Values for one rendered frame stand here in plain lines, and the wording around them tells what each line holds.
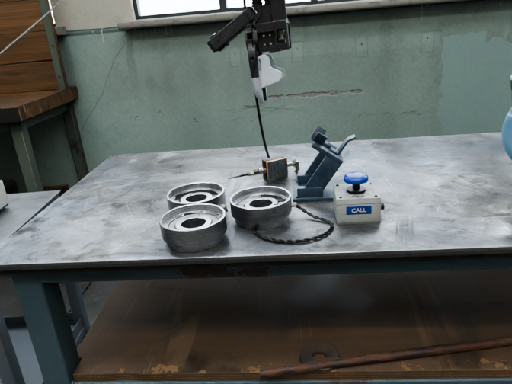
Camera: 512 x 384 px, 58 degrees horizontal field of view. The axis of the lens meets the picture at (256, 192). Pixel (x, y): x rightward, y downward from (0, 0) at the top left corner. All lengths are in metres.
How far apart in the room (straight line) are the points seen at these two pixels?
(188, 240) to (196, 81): 1.76
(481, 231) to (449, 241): 0.06
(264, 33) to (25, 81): 1.81
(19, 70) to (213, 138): 1.00
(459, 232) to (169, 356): 0.55
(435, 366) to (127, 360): 0.55
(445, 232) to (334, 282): 0.39
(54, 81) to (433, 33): 1.83
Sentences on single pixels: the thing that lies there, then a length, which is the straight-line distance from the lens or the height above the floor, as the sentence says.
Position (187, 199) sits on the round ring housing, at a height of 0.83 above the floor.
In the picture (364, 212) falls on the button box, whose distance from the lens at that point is 0.76.
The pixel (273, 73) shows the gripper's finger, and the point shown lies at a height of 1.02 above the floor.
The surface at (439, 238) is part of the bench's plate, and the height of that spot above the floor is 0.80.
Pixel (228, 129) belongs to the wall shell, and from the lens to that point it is 2.43.
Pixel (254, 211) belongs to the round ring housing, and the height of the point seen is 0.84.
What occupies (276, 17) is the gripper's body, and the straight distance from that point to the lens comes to 0.95.
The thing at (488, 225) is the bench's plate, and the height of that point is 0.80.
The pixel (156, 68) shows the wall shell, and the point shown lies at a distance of 2.45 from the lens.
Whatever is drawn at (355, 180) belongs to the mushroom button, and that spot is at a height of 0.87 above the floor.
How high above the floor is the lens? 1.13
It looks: 21 degrees down
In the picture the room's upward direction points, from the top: 5 degrees counter-clockwise
